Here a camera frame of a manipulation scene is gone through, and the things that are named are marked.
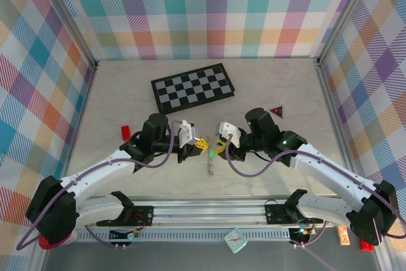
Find silver keyring with chain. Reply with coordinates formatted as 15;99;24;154
204;136;215;178

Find black grey checkerboard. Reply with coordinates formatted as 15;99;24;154
150;63;236;116

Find teal square clock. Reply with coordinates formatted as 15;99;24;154
223;227;249;254

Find orange tag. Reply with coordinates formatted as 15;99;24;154
337;225;351;246

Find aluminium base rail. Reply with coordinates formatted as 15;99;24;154
84;196;384;231

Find aluminium side rail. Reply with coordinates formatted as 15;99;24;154
312;56;396;271
30;61;100;271

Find slotted grey cable duct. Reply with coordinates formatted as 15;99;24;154
75;228;292;242

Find aluminium frame post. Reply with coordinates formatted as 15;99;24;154
33;0;100;70
315;0;383;65

